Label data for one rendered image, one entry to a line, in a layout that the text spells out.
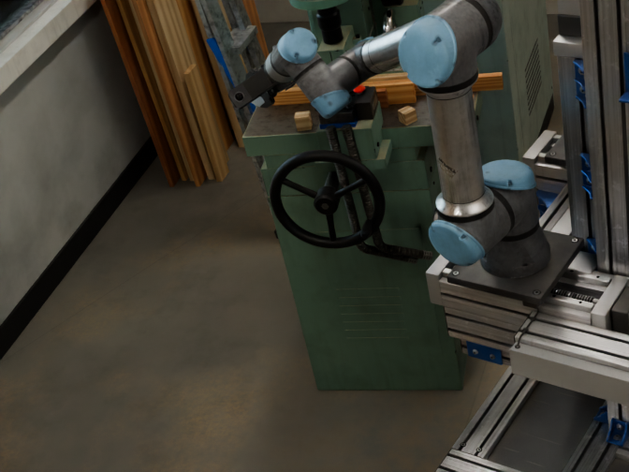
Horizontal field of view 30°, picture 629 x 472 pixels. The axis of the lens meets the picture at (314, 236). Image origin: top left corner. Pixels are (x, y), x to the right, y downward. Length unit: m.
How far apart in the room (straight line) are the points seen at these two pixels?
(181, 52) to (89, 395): 1.39
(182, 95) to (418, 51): 2.45
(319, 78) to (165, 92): 2.06
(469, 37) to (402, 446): 1.51
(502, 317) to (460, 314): 0.11
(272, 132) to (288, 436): 0.93
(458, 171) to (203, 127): 2.37
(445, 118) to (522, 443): 1.08
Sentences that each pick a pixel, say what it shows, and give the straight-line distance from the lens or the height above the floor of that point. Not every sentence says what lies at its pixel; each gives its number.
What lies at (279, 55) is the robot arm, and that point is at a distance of 2.47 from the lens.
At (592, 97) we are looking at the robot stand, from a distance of 2.43.
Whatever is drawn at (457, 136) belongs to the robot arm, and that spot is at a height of 1.23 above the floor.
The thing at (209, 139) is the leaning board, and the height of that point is 0.20.
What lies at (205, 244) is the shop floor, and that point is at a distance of 4.31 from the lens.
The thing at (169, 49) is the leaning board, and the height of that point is 0.58.
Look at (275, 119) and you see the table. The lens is 3.10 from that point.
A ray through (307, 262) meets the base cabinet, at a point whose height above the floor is 0.49.
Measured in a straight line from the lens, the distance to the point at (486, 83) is 3.03.
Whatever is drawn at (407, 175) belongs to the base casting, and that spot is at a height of 0.76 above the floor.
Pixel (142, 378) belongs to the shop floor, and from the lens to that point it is 3.81.
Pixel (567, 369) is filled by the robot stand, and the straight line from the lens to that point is 2.45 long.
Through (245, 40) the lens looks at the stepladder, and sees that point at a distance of 3.94.
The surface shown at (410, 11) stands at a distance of 3.14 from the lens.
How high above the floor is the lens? 2.38
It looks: 34 degrees down
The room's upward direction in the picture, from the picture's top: 13 degrees counter-clockwise
